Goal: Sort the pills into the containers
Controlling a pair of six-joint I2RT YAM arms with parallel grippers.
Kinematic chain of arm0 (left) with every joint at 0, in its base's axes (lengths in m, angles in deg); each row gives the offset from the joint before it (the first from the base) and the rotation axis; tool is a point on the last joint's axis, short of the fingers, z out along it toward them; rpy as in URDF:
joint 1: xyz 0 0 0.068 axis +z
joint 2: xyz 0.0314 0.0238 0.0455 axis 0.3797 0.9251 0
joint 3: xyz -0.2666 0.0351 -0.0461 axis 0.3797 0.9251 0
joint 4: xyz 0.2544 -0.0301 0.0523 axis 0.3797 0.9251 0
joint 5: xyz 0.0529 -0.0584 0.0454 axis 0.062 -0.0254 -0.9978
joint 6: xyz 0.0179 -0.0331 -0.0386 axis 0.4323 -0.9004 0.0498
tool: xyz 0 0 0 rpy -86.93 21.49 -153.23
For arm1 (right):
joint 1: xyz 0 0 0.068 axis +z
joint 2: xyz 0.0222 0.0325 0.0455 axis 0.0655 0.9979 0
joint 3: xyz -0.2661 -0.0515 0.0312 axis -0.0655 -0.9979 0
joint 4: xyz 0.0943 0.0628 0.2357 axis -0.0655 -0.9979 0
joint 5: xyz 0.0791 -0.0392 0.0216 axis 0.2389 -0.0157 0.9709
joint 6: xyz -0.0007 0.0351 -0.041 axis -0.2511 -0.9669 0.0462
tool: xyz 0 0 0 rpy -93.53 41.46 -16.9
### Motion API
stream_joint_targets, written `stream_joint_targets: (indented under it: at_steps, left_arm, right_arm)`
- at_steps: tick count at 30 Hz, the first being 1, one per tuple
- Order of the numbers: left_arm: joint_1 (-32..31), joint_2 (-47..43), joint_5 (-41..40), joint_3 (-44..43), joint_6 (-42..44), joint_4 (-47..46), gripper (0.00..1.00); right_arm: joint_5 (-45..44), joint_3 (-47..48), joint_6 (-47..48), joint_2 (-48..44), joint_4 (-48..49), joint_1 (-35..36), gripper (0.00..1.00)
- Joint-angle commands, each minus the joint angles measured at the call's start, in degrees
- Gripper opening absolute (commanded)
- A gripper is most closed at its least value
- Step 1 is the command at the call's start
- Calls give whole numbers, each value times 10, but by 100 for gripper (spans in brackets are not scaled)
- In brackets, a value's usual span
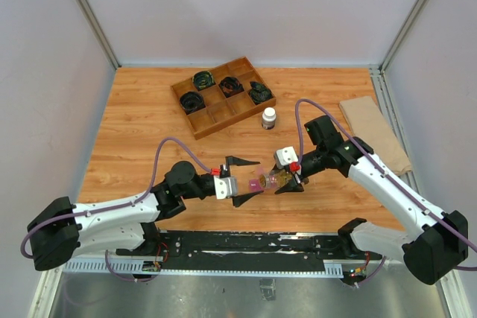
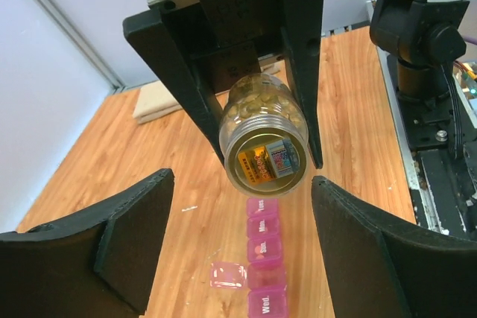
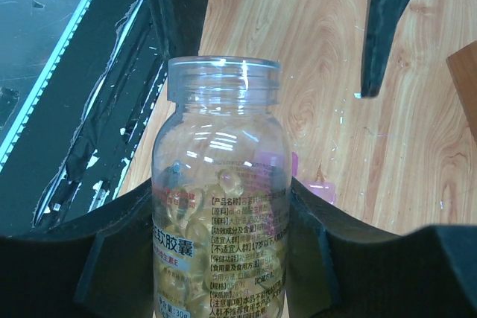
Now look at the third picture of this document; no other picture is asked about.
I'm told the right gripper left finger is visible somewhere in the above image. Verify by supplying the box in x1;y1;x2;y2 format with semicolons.
1;180;154;317

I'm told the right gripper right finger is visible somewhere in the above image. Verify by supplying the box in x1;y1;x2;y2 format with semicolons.
285;180;476;317

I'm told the pink weekly pill organizer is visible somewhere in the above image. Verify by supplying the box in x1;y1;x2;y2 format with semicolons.
256;150;338;204

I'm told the clear capsule bottle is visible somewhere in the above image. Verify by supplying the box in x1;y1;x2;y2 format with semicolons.
151;56;292;317

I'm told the wooden compartment tray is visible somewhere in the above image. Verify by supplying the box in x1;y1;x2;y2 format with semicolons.
446;41;476;130

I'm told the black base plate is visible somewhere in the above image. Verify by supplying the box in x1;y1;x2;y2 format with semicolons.
1;0;163;238

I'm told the grey slotted cable duct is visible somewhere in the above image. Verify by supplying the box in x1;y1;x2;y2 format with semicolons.
1;0;92;163

